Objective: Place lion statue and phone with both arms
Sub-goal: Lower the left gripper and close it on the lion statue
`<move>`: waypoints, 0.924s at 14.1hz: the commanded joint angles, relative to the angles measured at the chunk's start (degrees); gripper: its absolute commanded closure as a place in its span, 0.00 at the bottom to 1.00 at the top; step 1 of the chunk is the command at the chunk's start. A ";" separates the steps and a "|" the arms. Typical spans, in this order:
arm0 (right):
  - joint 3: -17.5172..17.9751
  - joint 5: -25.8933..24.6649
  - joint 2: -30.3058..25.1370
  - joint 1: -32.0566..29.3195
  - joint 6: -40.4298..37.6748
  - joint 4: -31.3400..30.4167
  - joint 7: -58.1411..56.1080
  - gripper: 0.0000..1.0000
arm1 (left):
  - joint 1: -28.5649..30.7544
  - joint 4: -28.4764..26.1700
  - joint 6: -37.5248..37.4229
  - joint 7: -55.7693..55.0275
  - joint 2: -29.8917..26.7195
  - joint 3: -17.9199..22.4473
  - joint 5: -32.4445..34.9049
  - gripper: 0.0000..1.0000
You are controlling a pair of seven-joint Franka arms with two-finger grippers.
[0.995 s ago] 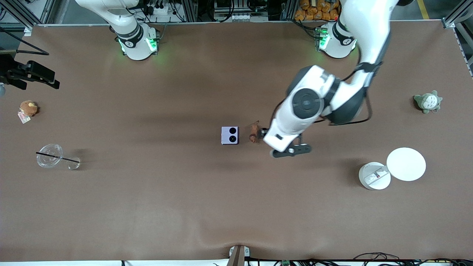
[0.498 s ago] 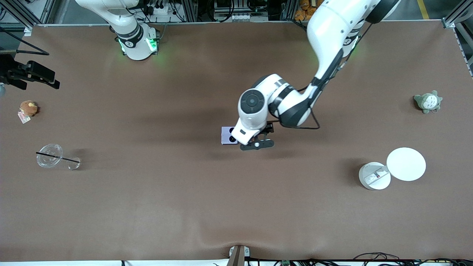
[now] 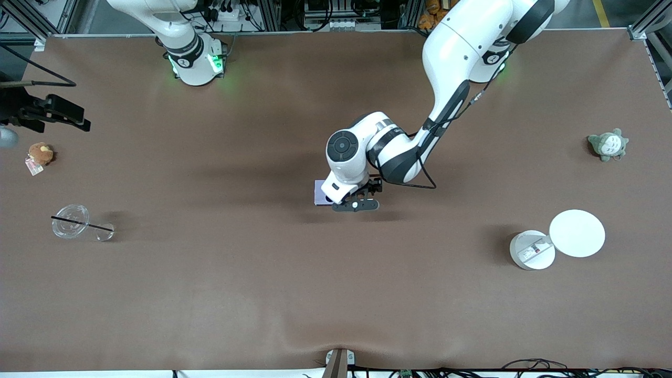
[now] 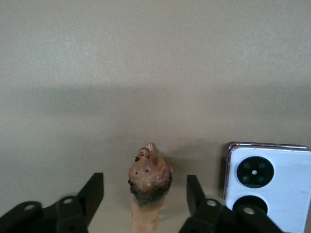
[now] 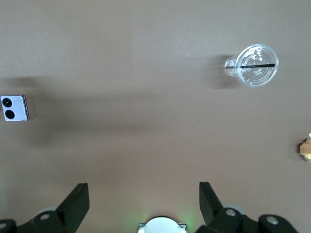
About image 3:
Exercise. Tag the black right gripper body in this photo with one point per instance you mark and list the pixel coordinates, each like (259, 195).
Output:
(20, 109)

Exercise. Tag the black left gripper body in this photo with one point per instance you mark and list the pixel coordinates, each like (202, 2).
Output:
(374, 186)

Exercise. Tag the lavender flip phone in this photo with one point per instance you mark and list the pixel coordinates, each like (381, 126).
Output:
(318, 192)

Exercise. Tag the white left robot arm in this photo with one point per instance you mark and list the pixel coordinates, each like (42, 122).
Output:
(457, 47)

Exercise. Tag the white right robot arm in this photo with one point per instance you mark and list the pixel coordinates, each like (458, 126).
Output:
(191, 63)

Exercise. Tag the brown plush toy with tag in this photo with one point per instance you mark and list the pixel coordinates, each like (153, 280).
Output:
(40, 154)

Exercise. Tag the clear plastic cup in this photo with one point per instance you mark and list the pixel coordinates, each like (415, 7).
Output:
(70, 221)

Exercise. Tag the black drinking straw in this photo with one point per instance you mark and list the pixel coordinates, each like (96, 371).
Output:
(79, 222)

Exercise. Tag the white round container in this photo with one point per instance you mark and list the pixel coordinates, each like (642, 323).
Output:
(531, 252)

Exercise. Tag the orange plush toy pile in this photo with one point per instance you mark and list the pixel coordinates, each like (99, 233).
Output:
(433, 10)

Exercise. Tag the white round lid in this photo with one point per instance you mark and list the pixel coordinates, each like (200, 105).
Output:
(577, 233)

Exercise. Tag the grey green plush toy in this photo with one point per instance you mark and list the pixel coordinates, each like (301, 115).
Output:
(608, 146)

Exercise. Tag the aluminium frame post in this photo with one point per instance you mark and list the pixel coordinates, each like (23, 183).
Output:
(31, 18)
(651, 21)

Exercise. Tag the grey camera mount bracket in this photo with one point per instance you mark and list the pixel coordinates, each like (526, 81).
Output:
(338, 362)

